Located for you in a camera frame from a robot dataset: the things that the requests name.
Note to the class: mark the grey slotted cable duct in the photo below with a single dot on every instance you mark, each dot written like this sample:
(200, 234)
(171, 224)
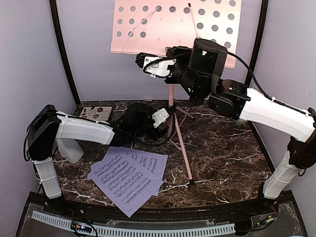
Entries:
(134, 229)

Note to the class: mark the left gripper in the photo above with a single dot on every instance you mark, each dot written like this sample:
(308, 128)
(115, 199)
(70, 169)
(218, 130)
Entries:
(158, 133)

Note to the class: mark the floral patterned tile coaster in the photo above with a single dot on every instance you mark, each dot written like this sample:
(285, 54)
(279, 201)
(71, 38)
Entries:
(99, 113)

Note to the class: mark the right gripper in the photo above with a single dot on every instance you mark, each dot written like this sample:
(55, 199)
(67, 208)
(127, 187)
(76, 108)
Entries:
(187, 51)

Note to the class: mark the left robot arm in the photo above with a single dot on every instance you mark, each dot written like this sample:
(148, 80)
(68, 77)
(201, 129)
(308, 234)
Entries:
(52, 128)

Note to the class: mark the black front rail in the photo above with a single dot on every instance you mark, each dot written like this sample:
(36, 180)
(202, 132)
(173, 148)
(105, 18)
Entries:
(225, 212)

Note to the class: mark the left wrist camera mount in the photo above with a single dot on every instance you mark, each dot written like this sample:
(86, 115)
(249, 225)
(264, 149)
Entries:
(160, 117)

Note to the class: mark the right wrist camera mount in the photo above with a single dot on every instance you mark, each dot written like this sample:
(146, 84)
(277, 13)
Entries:
(156, 67)

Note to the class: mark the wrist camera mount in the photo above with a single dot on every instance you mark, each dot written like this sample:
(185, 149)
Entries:
(156, 67)
(160, 117)

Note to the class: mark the pink folding music stand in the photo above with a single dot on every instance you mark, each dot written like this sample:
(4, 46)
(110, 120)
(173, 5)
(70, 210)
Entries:
(151, 26)

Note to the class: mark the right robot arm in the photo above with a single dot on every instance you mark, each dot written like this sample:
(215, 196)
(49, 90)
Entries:
(199, 69)

